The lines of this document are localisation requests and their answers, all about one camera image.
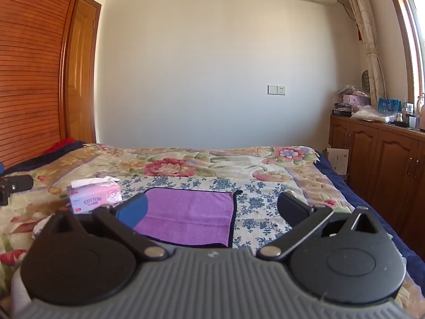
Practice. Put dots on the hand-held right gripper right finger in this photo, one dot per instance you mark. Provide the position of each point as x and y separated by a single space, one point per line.
292 206

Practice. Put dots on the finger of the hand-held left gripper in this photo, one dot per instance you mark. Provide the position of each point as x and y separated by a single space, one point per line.
16 184

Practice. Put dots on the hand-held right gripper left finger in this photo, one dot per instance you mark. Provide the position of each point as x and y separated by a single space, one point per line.
132 210

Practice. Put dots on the purple towel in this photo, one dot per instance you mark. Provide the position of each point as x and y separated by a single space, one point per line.
186 212

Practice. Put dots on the blue floral cloth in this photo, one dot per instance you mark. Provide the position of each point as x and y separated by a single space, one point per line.
259 202

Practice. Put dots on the dark blue blanket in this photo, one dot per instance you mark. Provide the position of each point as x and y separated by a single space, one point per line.
40 159

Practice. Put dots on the pink tissue pack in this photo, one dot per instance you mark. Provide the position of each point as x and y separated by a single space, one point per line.
89 200

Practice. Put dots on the floral bedspread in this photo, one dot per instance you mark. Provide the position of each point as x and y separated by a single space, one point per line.
166 165

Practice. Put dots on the red cloth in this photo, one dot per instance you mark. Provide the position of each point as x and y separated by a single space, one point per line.
63 143

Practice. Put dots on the white paper bag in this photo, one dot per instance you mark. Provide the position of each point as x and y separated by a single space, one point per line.
338 161

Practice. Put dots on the navy bed sheet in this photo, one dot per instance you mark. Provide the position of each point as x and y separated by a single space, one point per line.
372 212

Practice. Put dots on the wooden cabinet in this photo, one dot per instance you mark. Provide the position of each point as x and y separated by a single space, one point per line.
375 159

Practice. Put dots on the black box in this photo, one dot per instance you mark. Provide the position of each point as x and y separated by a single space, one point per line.
341 110

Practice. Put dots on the slatted wooden wardrobe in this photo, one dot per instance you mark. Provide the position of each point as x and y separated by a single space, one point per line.
30 66

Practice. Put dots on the clear plastic bag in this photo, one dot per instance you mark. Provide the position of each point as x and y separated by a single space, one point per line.
372 113

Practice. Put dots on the pink box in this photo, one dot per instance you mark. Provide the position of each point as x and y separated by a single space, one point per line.
355 99

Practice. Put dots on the wooden door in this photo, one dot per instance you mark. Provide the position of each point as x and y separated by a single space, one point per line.
81 73

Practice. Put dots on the small white bottle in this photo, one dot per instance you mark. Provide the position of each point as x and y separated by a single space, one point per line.
399 117

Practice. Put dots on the blue box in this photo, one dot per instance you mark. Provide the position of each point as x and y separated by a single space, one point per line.
389 105

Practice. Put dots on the grey fan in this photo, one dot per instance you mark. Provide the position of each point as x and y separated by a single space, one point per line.
365 79

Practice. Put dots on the pink kettle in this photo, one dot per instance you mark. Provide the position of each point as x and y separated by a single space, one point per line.
421 113

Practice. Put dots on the patterned beige curtain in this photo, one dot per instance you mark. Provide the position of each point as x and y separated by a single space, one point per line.
367 33

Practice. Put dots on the white wall switch socket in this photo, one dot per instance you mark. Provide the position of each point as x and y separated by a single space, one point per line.
276 89

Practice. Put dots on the wooden window frame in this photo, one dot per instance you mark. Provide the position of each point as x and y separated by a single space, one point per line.
406 23

